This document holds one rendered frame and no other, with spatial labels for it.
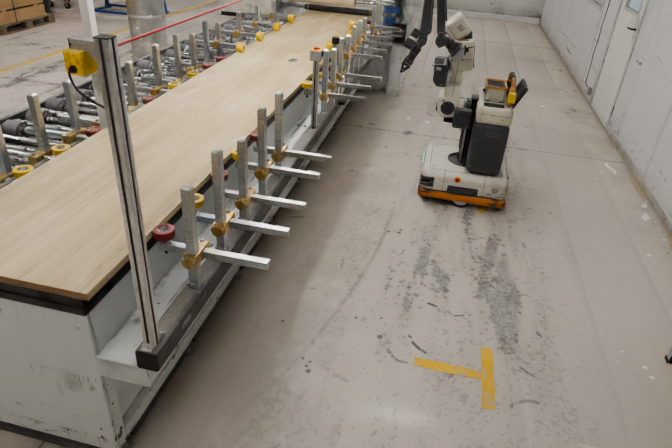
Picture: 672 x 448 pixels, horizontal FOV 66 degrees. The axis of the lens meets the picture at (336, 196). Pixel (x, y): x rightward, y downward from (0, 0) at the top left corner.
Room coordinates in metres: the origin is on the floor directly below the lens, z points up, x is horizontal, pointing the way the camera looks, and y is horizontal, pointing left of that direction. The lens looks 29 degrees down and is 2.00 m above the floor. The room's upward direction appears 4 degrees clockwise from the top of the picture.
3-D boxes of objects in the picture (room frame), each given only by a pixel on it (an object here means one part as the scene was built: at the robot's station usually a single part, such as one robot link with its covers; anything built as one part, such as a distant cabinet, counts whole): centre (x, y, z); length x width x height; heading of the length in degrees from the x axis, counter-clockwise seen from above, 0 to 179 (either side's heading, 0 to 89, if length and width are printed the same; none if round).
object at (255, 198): (2.09, 0.35, 0.80); 0.43 x 0.03 x 0.04; 79
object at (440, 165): (3.84, -1.02, 0.16); 0.67 x 0.64 x 0.25; 79
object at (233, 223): (1.84, 0.40, 0.81); 0.43 x 0.03 x 0.04; 79
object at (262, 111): (2.30, 0.37, 0.93); 0.04 x 0.04 x 0.48; 79
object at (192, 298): (3.72, 0.09, 0.67); 5.11 x 0.08 x 0.10; 169
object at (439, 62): (3.90, -0.74, 0.99); 0.28 x 0.16 x 0.22; 169
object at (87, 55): (1.27, 0.61, 1.20); 0.15 x 0.12 x 1.00; 169
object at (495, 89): (3.82, -1.13, 0.87); 0.23 x 0.15 x 0.11; 169
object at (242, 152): (2.06, 0.42, 0.87); 0.04 x 0.04 x 0.48; 79
